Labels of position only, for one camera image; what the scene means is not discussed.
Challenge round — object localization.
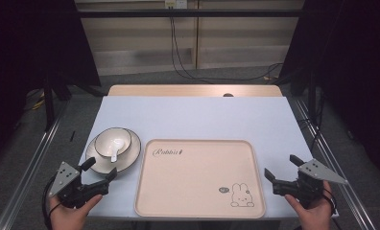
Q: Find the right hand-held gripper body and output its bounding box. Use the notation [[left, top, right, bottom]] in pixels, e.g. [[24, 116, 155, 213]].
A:
[[272, 158, 349, 209]]

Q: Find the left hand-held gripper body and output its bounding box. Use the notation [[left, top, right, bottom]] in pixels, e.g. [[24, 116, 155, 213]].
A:
[[48, 161, 111, 209]]

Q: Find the white bowl with dark rim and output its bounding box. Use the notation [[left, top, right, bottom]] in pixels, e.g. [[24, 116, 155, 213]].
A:
[[94, 126, 132, 159]]

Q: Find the white plate with dark rim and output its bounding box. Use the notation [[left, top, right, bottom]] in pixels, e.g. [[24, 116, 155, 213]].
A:
[[84, 127, 142, 175]]

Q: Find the white ceramic spoon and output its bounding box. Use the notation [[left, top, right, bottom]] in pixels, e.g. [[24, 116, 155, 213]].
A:
[[109, 137, 126, 164]]

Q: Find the beige tray with rabbit print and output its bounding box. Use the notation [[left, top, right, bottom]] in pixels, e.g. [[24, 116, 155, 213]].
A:
[[133, 138, 267, 220]]

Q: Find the person's left hand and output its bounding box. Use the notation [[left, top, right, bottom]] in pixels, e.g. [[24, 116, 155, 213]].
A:
[[48, 195, 104, 230]]

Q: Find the person's right hand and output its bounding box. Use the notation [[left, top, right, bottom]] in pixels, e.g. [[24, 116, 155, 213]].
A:
[[284, 180, 335, 230]]

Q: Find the black metal stand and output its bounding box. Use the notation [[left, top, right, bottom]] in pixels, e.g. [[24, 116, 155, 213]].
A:
[[290, 68, 319, 123], [42, 75, 71, 131]]

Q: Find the pale blue table mat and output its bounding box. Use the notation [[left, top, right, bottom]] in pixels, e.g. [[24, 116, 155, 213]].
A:
[[78, 95, 340, 220]]

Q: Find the dark curtain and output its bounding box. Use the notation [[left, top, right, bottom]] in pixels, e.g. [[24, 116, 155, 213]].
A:
[[0, 0, 102, 167], [278, 0, 380, 180]]

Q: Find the black horizontal bar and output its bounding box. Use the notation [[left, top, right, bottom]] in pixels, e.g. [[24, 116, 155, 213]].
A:
[[77, 9, 305, 19]]

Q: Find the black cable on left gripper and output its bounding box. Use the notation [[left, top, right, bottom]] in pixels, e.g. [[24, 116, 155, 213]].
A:
[[41, 176, 63, 230]]

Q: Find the black strap on right wrist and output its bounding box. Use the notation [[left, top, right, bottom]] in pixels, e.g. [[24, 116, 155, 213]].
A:
[[321, 187, 338, 216]]

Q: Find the aluminium rail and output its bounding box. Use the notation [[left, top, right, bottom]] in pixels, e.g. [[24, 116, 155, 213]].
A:
[[294, 99, 377, 230], [0, 99, 70, 230]]

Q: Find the yellow cable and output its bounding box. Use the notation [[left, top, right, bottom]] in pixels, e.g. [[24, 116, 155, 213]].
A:
[[30, 98, 46, 111]]

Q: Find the black wall cable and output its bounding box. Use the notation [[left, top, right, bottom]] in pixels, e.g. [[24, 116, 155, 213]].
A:
[[169, 14, 284, 83]]

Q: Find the white wall socket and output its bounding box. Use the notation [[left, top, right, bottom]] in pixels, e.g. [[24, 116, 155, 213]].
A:
[[164, 0, 189, 10]]

